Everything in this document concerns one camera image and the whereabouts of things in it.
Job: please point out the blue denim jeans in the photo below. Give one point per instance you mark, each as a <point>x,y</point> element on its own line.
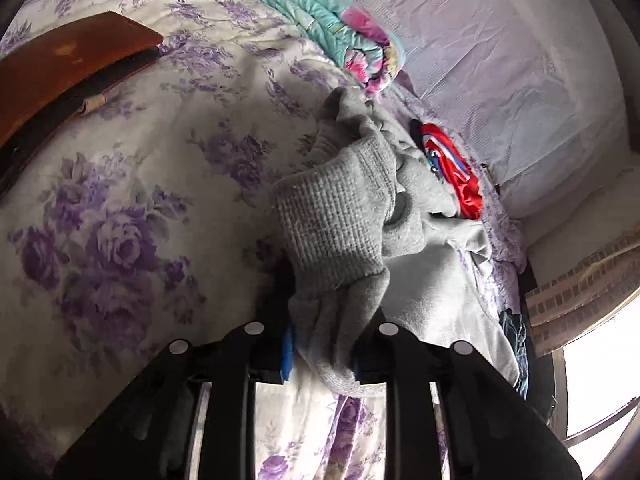
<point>515,340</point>

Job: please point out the lavender embossed wall cloth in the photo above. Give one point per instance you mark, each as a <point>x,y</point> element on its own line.
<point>475,35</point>

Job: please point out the dark wooden frame rail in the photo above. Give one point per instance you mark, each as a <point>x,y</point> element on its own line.
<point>30,140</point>

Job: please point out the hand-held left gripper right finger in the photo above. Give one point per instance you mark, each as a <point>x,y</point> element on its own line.
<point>380,360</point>

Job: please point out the folded red blue white shorts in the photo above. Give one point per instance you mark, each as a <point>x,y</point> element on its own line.
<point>465,190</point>

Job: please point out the folded teal pink floral quilt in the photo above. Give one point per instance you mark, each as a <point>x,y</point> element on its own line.
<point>330,15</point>

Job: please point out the window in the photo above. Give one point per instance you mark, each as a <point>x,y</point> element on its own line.
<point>600,385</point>

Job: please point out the grey knitted sweater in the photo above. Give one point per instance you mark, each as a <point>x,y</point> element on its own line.
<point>330,220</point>

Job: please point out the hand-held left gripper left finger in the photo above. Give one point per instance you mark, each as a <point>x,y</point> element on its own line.
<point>287,355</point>

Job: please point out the brown wooden board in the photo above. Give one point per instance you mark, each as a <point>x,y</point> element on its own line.
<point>65,60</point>

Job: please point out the beige checkered curtain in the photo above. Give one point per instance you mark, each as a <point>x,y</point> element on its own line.
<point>575,290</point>

